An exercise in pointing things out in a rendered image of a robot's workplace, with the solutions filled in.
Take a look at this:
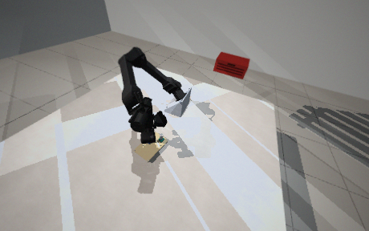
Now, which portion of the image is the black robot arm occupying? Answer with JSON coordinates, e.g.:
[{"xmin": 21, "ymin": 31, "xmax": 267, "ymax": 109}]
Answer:
[{"xmin": 119, "ymin": 47, "xmax": 187, "ymax": 132}]

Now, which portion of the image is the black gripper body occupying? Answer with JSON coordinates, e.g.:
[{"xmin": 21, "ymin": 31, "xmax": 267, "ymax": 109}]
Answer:
[{"xmin": 140, "ymin": 114, "xmax": 156, "ymax": 144}]

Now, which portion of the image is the tan circuit board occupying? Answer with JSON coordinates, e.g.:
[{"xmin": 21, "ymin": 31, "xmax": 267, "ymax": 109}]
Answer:
[{"xmin": 133, "ymin": 132, "xmax": 168, "ymax": 162}]

